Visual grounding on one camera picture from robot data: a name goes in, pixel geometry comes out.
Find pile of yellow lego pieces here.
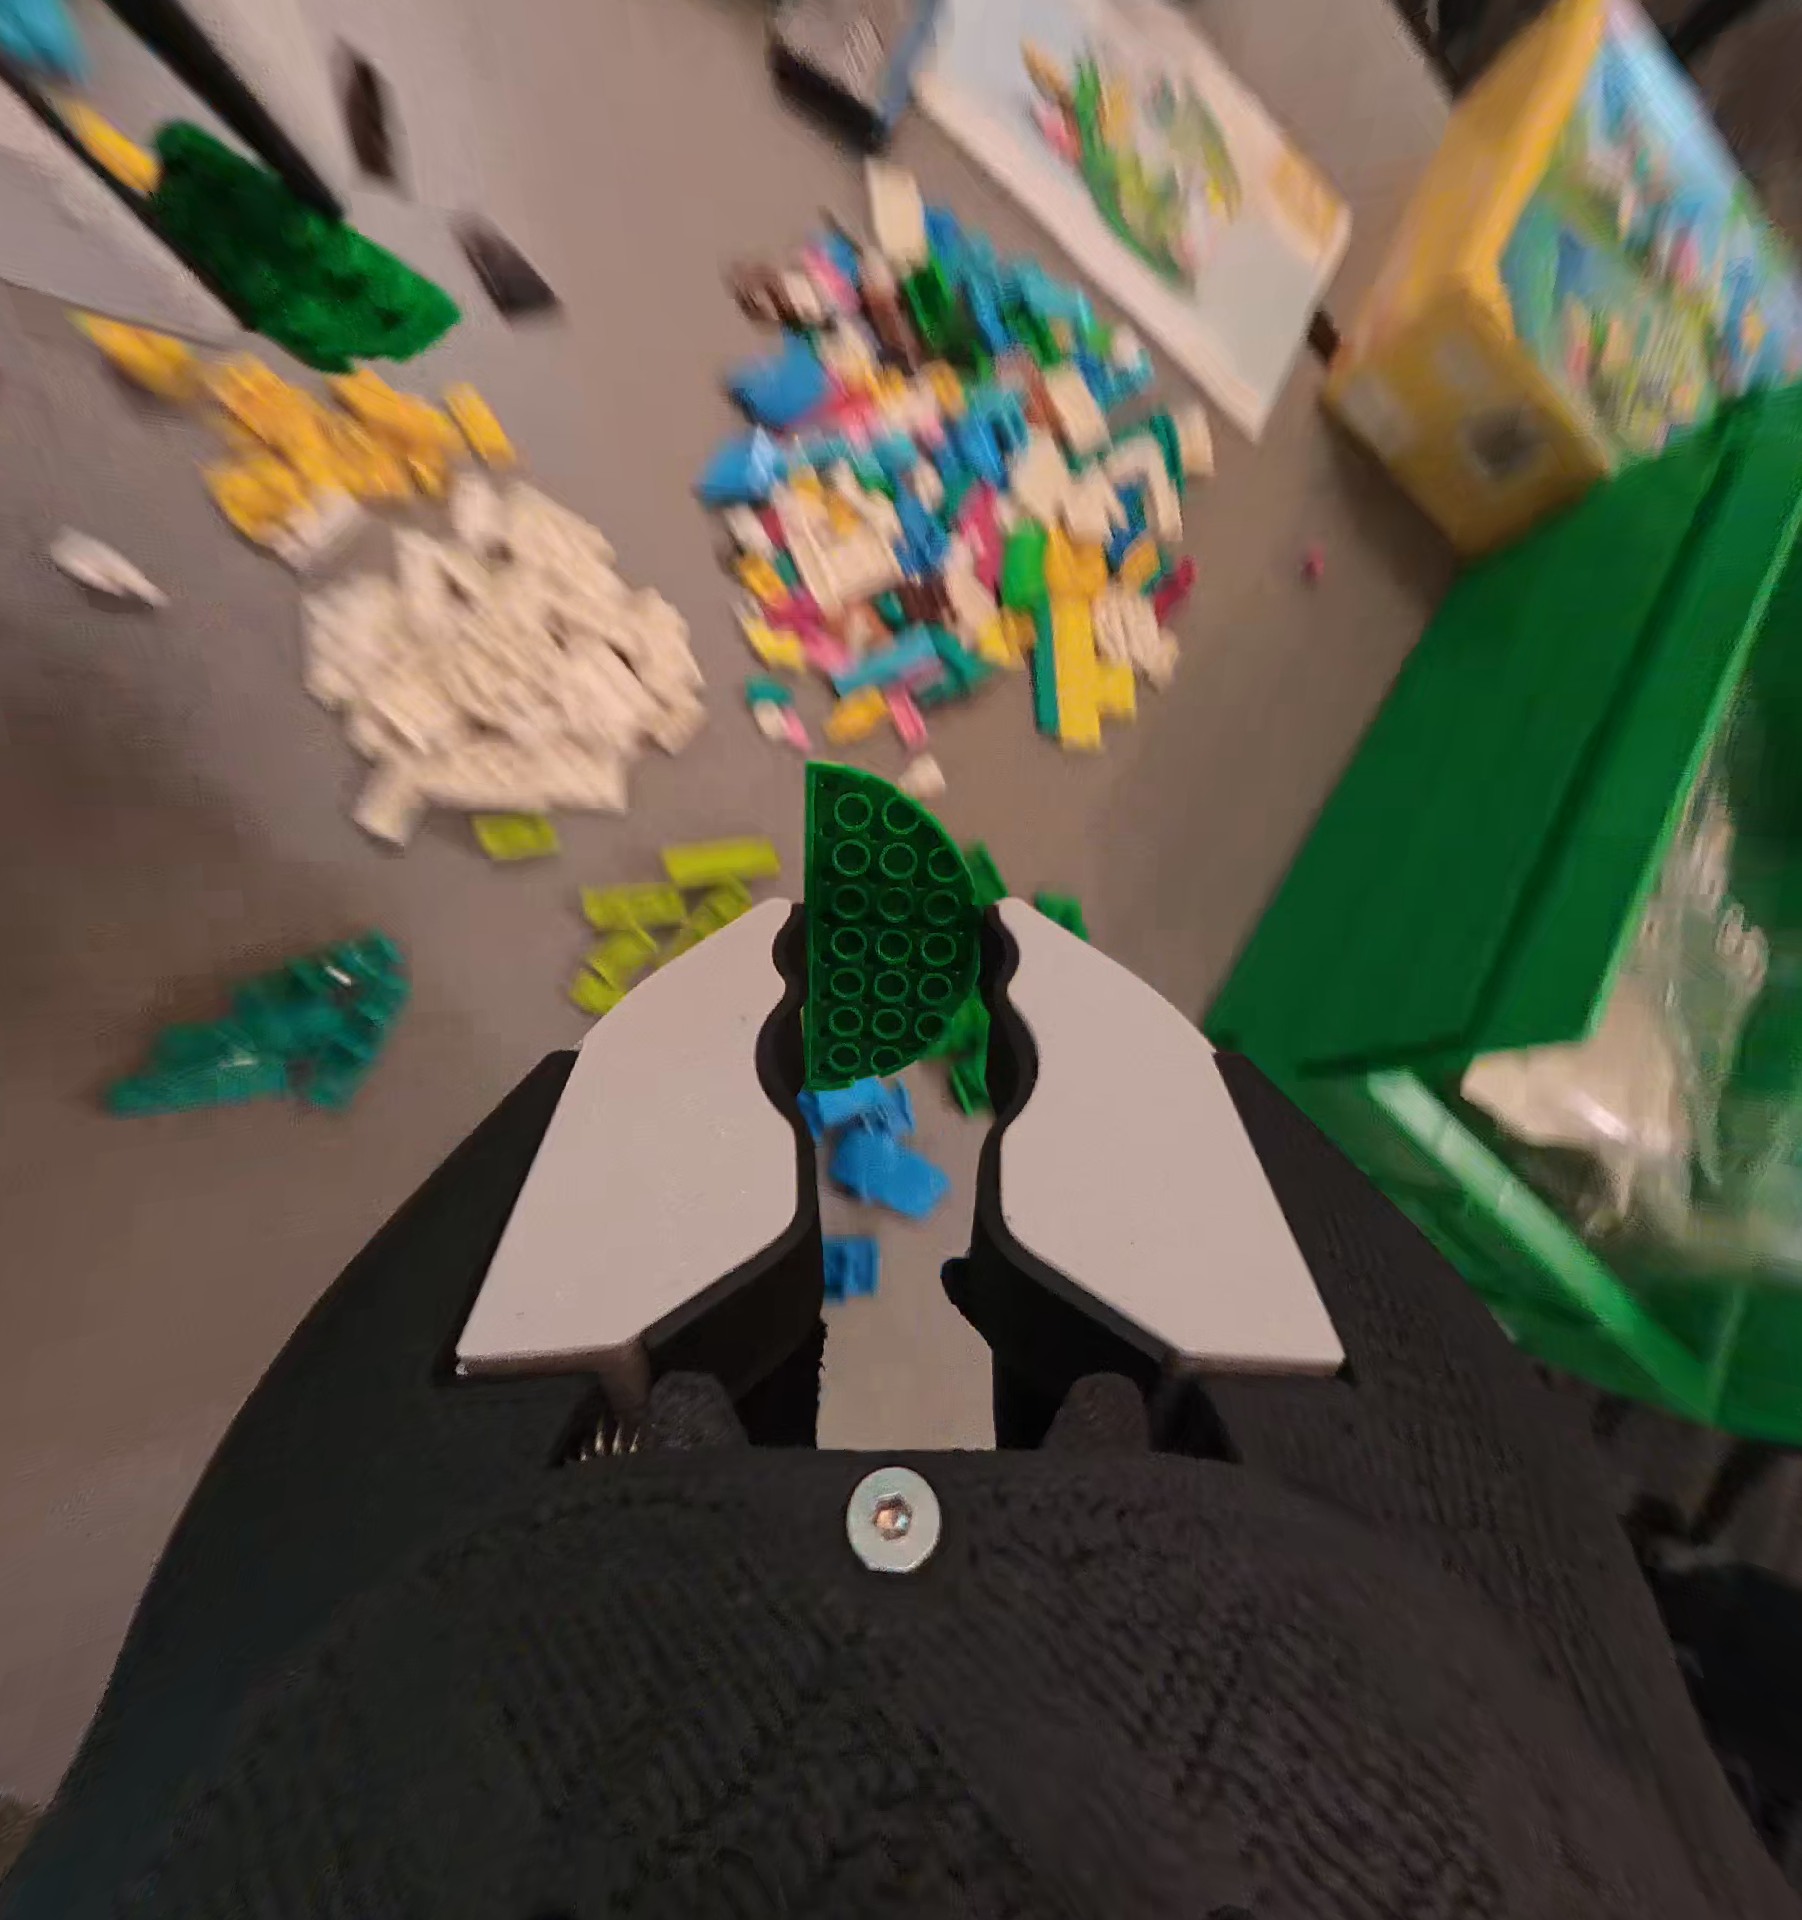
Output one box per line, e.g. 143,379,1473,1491
72,311,520,568

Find black lego piece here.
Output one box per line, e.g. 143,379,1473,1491
331,44,402,182
453,216,562,317

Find group of lime lego plates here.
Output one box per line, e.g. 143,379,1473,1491
472,808,785,1015

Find yellow lego piece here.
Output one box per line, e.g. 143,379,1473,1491
57,98,162,189

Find pile of teal lego pieces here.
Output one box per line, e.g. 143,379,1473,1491
102,928,415,1116

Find group of blue lego pieces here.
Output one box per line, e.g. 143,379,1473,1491
795,1077,952,1302

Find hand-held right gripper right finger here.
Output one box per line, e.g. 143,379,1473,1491
972,897,1347,1380

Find pile of white lego pieces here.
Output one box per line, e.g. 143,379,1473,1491
298,477,707,845

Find green lego pieces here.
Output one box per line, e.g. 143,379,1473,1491
950,841,1094,1113

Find white lego piece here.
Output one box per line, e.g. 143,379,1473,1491
46,526,171,612

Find green storage bin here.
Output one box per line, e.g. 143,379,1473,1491
1204,317,1802,1459

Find pile of mixed colour lego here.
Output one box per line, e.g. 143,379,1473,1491
694,156,1221,755

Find cyan lego piece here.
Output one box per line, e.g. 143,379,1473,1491
0,0,85,81

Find yellow lego box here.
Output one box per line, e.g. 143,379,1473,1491
1320,0,1802,554

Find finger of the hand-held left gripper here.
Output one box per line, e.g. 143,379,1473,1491
96,0,344,215
0,25,242,346

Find large green lego plate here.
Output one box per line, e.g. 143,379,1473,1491
146,120,461,372

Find green half-round lego plate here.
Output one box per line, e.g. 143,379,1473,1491
801,760,978,1093

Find lego instruction booklet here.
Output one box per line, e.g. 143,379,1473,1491
913,0,1352,441

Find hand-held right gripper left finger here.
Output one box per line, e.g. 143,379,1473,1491
453,897,821,1380

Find dark box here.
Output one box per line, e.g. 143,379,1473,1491
767,0,940,151

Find clear plastic bag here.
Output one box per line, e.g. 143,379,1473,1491
1461,749,1802,1282

